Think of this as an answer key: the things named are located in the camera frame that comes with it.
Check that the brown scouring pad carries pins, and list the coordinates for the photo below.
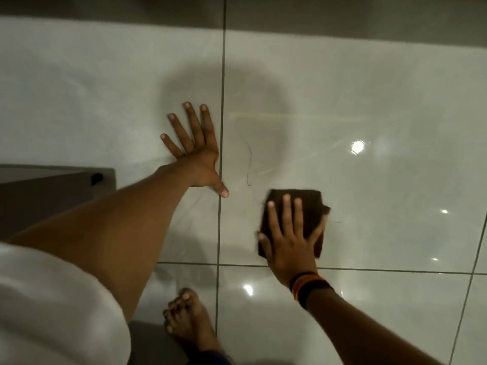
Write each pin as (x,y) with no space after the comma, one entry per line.
(314,203)

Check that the person's right middle finger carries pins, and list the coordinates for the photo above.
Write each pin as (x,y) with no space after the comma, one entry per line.
(288,216)

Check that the person's left thumb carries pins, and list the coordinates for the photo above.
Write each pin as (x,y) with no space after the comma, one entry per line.
(220,186)

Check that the person's right hand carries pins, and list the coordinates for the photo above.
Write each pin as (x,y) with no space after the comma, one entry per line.
(291,254)

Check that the dark blue trouser leg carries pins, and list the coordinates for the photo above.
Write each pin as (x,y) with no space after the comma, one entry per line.
(213,359)

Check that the person's left middle finger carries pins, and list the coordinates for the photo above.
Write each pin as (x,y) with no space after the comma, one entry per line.
(193,125)

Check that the person's left little finger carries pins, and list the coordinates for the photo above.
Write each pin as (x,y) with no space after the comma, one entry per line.
(172,146)

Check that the black wristband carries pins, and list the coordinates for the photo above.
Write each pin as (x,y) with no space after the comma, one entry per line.
(314,291)

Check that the person's right forearm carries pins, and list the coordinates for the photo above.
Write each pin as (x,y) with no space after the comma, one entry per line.
(361,330)

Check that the person's right little finger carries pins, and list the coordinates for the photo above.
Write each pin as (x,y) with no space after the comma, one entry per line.
(317,231)

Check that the grey cabinet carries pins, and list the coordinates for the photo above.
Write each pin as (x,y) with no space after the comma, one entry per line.
(42,197)

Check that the person's left hand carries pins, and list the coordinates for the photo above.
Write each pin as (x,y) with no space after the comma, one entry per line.
(199,163)

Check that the person's left forearm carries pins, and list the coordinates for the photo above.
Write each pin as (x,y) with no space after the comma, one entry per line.
(114,231)

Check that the person's bare foot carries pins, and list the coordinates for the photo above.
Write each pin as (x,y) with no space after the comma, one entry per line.
(188,321)

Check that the black cabinet knob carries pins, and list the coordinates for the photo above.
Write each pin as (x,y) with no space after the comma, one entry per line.
(96,179)

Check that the person's right thumb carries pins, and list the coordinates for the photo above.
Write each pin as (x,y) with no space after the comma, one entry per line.
(266,247)

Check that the white shirt sleeve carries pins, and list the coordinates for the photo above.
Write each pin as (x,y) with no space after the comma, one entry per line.
(49,311)

